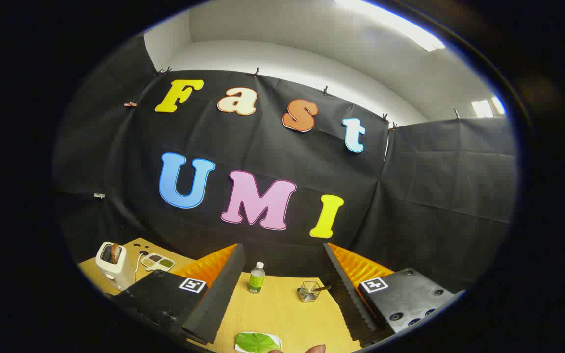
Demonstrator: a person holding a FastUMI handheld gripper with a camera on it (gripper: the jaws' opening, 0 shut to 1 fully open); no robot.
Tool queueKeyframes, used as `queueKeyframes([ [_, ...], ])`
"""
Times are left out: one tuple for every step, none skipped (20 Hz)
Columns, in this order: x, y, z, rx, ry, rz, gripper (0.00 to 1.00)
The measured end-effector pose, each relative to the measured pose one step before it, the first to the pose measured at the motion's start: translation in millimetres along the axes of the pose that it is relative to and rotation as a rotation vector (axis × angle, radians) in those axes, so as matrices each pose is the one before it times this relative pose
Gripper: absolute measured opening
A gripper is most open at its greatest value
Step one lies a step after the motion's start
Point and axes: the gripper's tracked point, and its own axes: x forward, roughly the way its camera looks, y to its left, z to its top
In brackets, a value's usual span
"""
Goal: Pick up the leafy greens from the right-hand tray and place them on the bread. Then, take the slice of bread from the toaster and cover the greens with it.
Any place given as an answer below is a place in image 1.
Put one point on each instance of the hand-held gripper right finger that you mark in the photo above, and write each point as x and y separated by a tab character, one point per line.
344	289

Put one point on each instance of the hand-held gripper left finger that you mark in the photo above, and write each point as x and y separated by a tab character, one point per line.
223	289

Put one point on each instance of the green lettuce leaf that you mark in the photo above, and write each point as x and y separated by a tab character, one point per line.
255	343

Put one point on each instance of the toasted bread slice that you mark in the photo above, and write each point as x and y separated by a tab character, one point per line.
115	251

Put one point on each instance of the green label plastic bottle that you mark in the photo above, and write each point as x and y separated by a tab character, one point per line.
256	280

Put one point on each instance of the pile of green beans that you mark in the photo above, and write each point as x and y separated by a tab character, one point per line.
166	263

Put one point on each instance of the white divided dish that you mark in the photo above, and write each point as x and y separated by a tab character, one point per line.
157	264

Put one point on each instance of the white leaf-shaped plate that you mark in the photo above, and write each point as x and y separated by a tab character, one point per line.
278	339

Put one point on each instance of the pile of yellow beans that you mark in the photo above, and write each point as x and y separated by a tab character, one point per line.
148	263

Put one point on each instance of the white toaster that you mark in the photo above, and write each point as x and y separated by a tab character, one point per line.
118	274

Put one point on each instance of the bright window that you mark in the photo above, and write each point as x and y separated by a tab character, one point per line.
482	108

